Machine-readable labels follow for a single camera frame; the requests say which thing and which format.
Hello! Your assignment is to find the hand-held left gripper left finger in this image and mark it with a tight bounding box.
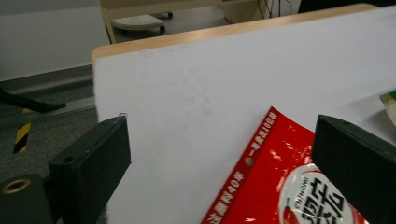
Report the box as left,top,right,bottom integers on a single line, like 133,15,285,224
49,115,132,224

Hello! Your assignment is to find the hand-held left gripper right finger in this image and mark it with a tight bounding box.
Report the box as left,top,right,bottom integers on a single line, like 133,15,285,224
310,114,396,224

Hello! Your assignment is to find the red snack packet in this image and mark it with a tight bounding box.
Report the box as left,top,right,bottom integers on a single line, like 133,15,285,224
200,105,372,224

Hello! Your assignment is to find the yellow black hazard tape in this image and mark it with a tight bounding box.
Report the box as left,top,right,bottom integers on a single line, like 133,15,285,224
12,107,34,154

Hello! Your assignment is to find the black metal stand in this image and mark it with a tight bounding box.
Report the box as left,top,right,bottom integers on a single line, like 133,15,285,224
0,87,67,114

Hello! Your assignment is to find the white table cover sheet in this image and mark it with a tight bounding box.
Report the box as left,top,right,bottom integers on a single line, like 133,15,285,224
92,5,396,224

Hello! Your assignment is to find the white cabinet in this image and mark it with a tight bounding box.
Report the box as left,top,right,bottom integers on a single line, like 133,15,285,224
0,5,110,82

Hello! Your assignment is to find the white wheeled footrest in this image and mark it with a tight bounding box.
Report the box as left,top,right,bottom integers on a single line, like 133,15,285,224
111,11,174,35

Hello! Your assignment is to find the wooden table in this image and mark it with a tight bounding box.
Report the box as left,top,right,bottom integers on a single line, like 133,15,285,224
91,3,379,66

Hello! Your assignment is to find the aluminium floor rail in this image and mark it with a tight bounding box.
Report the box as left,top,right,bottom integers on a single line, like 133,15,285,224
0,96,96,129

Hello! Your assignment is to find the bundle of black cables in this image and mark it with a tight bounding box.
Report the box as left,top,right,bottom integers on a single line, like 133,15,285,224
257,0,294,19

